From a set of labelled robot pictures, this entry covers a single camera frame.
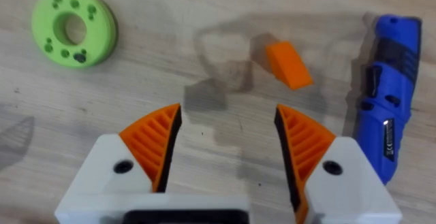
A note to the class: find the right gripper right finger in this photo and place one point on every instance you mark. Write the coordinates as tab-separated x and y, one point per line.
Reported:
327	169

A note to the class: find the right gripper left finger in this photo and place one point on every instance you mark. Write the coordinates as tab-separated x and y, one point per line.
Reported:
136	156

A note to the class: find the blue electric screwdriver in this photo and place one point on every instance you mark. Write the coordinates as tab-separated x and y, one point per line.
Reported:
388	94

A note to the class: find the black screw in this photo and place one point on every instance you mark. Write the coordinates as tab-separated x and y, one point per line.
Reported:
80	57

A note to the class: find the orange ribbed wedge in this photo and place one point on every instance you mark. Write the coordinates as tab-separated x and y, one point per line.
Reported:
289	65

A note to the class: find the green disc with holes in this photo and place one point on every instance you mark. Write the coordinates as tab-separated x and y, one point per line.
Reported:
68	26

